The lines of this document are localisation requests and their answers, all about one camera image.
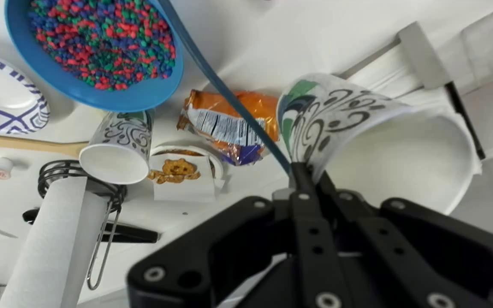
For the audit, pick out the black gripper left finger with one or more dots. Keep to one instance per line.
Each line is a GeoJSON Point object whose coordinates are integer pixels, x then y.
{"type": "Point", "coordinates": [229, 258]}

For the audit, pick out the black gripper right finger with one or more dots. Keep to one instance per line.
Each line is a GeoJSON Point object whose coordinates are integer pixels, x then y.
{"type": "Point", "coordinates": [428, 258]}

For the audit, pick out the patterned paper coffee cup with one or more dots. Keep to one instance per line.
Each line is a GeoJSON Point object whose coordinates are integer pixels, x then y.
{"type": "Point", "coordinates": [118, 155]}
{"type": "Point", "coordinates": [393, 155]}

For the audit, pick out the orange snack bag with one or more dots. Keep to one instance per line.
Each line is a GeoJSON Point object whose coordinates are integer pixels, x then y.
{"type": "Point", "coordinates": [229, 123]}

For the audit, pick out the white paper towel roll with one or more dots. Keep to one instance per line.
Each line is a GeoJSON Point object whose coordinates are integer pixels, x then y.
{"type": "Point", "coordinates": [51, 251]}

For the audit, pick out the metal napkin holder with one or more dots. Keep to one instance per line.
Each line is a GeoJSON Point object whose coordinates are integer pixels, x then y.
{"type": "Point", "coordinates": [422, 54]}

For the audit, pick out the blue plastic bowl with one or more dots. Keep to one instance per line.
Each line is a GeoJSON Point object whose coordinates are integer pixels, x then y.
{"type": "Point", "coordinates": [92, 99]}

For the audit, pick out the coloured gravel pieces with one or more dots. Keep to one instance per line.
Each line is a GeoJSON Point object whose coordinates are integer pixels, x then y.
{"type": "Point", "coordinates": [102, 41]}

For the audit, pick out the blue patterned paper plate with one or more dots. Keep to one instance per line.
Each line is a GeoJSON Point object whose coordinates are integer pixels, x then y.
{"type": "Point", "coordinates": [0, 97]}

